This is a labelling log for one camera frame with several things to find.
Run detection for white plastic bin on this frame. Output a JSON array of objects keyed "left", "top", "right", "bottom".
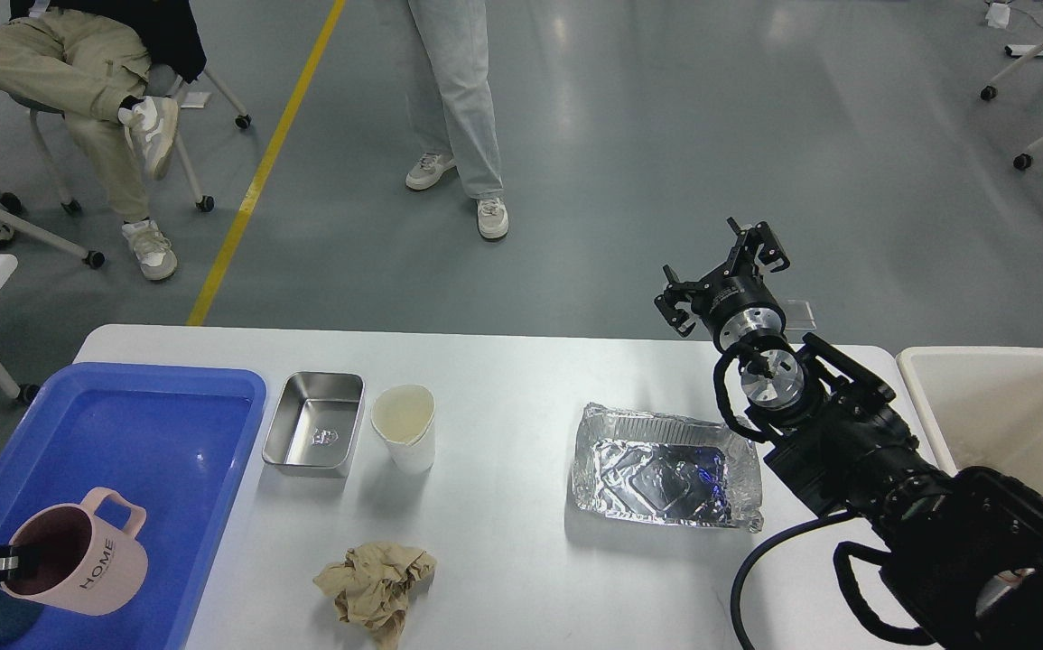
[{"left": 897, "top": 347, "right": 1043, "bottom": 497}]

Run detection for pink mug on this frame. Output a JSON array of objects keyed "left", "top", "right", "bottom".
[{"left": 1, "top": 487, "right": 149, "bottom": 616}]

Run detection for standing person grey jeans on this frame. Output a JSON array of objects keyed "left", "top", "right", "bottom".
[{"left": 403, "top": 1, "right": 509, "bottom": 240}]

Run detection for aluminium foil tray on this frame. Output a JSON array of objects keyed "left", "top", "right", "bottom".
[{"left": 567, "top": 403, "right": 765, "bottom": 534}]

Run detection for blue plastic tray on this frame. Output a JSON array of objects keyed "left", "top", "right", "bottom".
[{"left": 0, "top": 362, "right": 266, "bottom": 649}]

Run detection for clear floor marker plate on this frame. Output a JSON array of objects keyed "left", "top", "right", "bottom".
[{"left": 781, "top": 300, "right": 817, "bottom": 332}]

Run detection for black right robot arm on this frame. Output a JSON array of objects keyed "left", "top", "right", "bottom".
[{"left": 654, "top": 219, "right": 1043, "bottom": 649}]

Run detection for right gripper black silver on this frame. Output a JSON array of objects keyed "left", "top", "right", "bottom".
[{"left": 654, "top": 217, "right": 792, "bottom": 353}]

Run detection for crumpled brown paper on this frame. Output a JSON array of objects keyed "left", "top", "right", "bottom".
[{"left": 313, "top": 541, "right": 438, "bottom": 649}]

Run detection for seated person khaki trousers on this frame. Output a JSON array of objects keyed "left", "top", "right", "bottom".
[{"left": 0, "top": 1, "right": 207, "bottom": 283}]

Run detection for stainless steel rectangular container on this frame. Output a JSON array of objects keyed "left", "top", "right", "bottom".
[{"left": 262, "top": 371, "right": 365, "bottom": 480}]

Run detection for white paper cup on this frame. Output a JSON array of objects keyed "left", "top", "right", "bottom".
[{"left": 371, "top": 385, "right": 437, "bottom": 474}]

